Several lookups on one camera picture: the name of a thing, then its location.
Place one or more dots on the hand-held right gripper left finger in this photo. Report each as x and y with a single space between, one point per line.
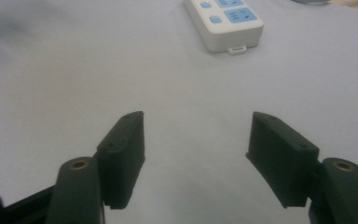
121 161

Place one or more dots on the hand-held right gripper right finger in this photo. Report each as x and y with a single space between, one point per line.
286 161

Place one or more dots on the white power strip blue sockets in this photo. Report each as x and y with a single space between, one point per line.
227 23

